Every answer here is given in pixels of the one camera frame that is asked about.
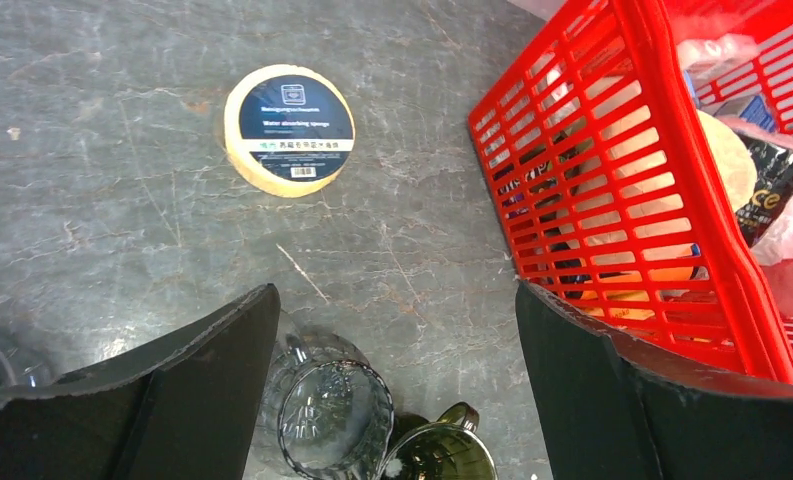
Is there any black face tissue pack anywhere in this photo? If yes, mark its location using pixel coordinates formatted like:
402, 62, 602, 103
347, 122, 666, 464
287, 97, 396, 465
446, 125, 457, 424
735, 130, 793, 247

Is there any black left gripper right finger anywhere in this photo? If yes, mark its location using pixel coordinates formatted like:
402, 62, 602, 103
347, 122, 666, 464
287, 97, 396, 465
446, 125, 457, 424
515, 283, 793, 479

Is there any white plastic bag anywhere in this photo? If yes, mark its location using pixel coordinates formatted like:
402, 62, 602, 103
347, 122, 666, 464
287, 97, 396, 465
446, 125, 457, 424
751, 197, 793, 266

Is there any dark green glass dripper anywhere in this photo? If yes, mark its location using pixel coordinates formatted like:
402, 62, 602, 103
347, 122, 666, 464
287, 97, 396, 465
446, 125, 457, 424
376, 402, 498, 480

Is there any clear glass server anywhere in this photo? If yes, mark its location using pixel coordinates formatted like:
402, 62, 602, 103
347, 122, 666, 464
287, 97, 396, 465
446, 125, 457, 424
251, 330, 395, 479

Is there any beige paper towel roll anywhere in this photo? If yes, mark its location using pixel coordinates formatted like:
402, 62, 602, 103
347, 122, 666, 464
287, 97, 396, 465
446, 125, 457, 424
575, 76, 757, 253

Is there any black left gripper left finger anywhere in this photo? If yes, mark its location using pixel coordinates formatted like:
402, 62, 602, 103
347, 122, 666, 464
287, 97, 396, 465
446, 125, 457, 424
0, 284, 281, 479

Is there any red plastic basket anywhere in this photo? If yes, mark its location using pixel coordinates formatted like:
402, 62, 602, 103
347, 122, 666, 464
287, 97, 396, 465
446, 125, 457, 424
468, 1, 793, 384

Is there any orange blue bottle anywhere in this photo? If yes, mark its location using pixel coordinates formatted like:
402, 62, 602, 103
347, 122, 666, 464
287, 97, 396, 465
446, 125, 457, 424
564, 244, 700, 322

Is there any blue packet in basket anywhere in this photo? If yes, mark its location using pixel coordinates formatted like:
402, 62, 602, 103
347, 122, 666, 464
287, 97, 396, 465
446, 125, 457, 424
711, 94, 777, 132

